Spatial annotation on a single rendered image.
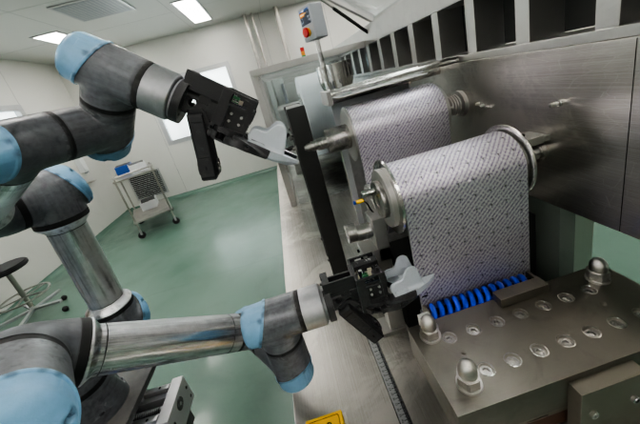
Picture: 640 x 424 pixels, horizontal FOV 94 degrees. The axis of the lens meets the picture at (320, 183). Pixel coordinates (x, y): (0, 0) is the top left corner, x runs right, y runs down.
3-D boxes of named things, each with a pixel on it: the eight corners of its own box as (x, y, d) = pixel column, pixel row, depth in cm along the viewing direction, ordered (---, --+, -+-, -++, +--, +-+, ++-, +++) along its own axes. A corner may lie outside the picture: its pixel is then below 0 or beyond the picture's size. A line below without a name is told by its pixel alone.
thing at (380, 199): (373, 208, 63) (368, 176, 60) (383, 205, 63) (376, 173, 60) (387, 226, 56) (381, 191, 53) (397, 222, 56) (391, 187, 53)
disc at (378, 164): (380, 213, 67) (368, 152, 62) (382, 213, 67) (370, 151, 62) (409, 249, 54) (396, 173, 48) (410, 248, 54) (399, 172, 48)
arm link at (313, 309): (310, 340, 53) (306, 309, 61) (335, 333, 53) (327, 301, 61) (299, 308, 50) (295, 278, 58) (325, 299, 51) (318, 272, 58)
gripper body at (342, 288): (389, 272, 51) (322, 293, 50) (397, 311, 54) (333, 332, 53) (374, 250, 58) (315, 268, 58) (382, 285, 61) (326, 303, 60)
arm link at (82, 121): (43, 149, 48) (37, 90, 41) (112, 131, 57) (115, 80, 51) (78, 178, 47) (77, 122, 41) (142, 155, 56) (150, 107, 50)
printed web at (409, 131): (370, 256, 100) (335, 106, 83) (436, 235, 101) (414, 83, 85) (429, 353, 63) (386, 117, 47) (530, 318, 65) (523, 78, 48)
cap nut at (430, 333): (415, 331, 54) (411, 312, 53) (434, 324, 55) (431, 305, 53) (425, 347, 51) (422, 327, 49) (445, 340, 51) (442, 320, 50)
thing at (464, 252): (421, 309, 60) (408, 230, 54) (528, 273, 62) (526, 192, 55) (423, 311, 60) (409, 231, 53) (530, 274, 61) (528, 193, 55)
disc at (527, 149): (481, 182, 69) (478, 120, 64) (483, 182, 69) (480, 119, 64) (534, 209, 55) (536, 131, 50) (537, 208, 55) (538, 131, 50)
